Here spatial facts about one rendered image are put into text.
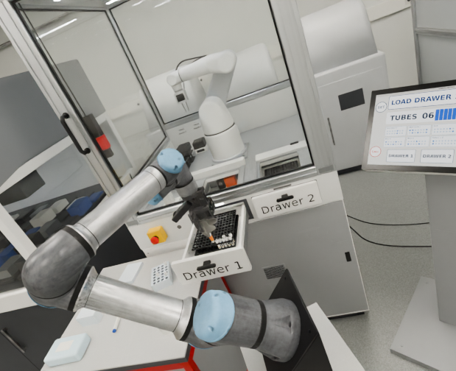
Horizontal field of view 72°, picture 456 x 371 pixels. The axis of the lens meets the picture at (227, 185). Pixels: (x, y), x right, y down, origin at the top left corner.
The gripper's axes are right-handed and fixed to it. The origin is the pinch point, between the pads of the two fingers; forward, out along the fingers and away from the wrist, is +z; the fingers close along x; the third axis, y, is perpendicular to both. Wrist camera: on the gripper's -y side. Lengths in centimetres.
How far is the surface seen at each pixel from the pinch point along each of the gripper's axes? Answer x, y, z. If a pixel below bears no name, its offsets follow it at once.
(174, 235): 21.6, -27.3, 12.7
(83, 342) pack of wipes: -30, -53, 13
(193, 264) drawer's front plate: -11.0, -5.8, 4.1
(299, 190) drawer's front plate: 22.3, 37.0, 6.8
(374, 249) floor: 71, 66, 102
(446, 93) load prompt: 18, 93, -17
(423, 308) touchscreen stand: 19, 77, 95
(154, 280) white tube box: -3.0, -32.4, 15.4
